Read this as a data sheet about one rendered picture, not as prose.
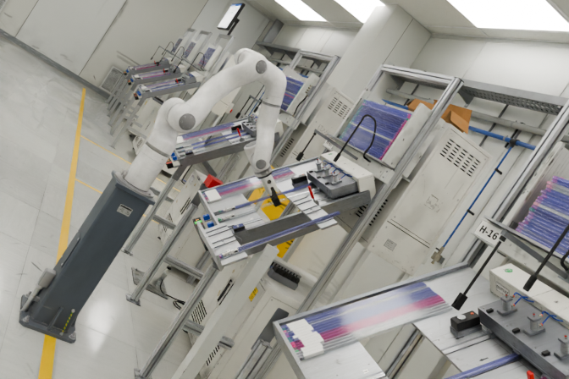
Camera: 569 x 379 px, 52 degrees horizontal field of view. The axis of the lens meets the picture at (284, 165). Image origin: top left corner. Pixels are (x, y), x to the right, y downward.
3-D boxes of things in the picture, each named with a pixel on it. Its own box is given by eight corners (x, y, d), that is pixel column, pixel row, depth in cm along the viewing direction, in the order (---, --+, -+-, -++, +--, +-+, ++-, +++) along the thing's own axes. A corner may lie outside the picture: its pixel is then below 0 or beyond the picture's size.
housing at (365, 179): (362, 205, 273) (357, 178, 269) (324, 178, 318) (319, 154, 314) (378, 200, 275) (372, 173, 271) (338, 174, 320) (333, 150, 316)
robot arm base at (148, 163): (116, 182, 236) (140, 145, 235) (112, 169, 253) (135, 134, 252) (156, 203, 245) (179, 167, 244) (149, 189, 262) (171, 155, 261)
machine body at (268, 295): (195, 395, 269) (268, 285, 266) (175, 321, 333) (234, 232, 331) (302, 439, 294) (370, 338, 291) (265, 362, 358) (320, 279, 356)
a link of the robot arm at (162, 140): (149, 148, 240) (179, 100, 239) (138, 134, 255) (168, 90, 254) (173, 161, 246) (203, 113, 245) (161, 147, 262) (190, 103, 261)
